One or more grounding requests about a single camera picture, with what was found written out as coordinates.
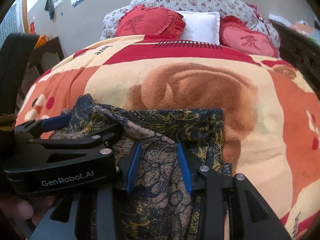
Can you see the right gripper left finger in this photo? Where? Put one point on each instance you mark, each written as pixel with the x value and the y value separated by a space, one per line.
pixel 93 213

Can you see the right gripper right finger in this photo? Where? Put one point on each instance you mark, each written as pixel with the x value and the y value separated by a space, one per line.
pixel 250 216

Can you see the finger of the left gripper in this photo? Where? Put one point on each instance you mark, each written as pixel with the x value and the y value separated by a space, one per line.
pixel 104 137
pixel 37 128

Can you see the floral brown blue garment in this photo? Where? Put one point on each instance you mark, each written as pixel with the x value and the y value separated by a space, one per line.
pixel 159 206

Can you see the person's left hand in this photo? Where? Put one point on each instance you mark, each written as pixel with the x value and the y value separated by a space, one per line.
pixel 19 208

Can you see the dark wooden side table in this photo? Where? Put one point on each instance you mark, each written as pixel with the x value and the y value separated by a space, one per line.
pixel 41 60

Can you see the orange red cream blanket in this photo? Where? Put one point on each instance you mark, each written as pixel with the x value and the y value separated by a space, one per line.
pixel 270 113

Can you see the dark hanging cloth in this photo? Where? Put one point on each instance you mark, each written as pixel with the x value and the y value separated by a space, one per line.
pixel 49 7

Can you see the left red heart cushion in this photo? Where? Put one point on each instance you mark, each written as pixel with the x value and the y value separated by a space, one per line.
pixel 142 20

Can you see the red heart cushion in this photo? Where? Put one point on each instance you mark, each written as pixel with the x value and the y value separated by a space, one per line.
pixel 142 20
pixel 234 34

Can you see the white small pillow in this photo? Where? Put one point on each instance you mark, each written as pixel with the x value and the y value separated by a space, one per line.
pixel 201 27

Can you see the right red heart cushion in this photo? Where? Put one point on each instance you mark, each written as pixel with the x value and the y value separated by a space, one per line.
pixel 234 34

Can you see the dark carved nightstand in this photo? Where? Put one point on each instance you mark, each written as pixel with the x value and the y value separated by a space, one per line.
pixel 301 52

